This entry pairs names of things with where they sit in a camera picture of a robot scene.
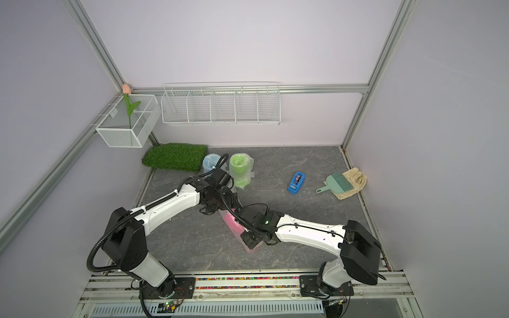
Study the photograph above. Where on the green dustpan brush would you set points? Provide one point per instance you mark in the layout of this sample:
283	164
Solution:
336	183

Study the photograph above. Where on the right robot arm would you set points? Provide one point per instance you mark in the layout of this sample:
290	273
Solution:
357	253

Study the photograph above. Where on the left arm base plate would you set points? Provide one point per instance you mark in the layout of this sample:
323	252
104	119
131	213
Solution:
177	288

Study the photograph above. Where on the pink plastic wine glass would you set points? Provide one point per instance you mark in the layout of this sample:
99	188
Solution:
233	225

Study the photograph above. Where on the white wire shelf rack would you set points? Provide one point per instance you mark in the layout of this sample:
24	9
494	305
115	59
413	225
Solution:
221	103

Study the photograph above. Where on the artificial pink tulip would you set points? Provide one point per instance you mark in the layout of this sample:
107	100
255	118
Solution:
130	106

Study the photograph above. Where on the bubble wrap sheet stack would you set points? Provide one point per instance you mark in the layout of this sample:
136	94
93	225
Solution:
248	250

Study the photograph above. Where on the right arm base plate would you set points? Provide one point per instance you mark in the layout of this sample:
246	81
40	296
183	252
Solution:
318	287

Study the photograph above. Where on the blue plastic wine glass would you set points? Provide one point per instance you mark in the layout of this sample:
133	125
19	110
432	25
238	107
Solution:
210	162

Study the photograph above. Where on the green artificial grass mat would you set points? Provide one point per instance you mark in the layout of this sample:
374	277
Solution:
176	156

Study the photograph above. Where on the blue tape dispenser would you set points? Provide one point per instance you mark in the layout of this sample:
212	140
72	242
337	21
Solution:
296	183

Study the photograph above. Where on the white mesh basket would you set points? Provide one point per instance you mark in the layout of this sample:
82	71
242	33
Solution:
114	127

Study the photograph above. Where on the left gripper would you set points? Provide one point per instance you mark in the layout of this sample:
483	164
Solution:
210	208

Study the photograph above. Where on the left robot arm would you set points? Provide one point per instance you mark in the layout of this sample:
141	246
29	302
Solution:
123	246

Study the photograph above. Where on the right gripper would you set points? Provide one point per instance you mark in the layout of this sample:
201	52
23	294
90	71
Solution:
249	242

